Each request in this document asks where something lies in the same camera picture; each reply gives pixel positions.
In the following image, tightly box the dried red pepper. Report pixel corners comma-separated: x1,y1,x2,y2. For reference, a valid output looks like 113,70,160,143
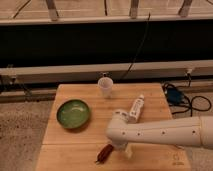
96,144,114,164

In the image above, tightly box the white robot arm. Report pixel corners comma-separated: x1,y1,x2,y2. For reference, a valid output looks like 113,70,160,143
106,109,213,150

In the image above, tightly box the green ceramic bowl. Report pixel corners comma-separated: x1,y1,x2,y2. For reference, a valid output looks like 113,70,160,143
56,99,90,129

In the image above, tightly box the translucent plastic cup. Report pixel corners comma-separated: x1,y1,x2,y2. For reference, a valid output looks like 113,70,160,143
98,77,113,98

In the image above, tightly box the black hanging cable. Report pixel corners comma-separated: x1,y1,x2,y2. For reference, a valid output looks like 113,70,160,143
119,12,152,82

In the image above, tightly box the white tube bottle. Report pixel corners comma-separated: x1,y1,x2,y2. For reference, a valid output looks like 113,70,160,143
129,95,144,123

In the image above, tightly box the blue power box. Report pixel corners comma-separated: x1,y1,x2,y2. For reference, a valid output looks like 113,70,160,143
167,89,183,104

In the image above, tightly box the black floor cable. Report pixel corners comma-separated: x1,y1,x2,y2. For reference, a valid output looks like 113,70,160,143
161,81,213,116

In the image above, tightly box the grey metal rail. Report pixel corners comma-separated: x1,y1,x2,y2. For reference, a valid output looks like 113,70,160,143
0,60,213,84

